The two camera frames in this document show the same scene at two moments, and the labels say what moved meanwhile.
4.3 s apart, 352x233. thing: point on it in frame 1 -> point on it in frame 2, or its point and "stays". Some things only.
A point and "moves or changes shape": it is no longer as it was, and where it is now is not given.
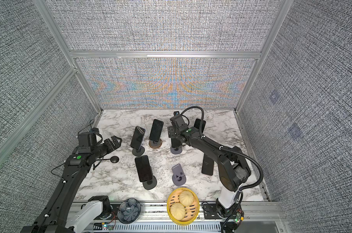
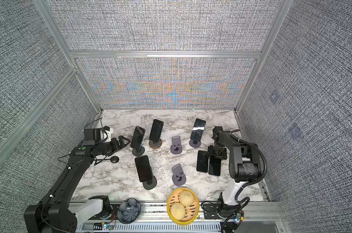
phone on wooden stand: x=156 y=130 stays
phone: x=144 y=170 stays
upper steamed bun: x=186 y=198 stays
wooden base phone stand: x=155 y=144 stays
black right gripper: x=170 y=132 -> x=222 y=156
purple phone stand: x=176 y=150 stays
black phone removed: x=207 y=167 moves or changes shape
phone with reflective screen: x=197 y=123 stays
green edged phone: x=175 y=143 -> x=215 y=166
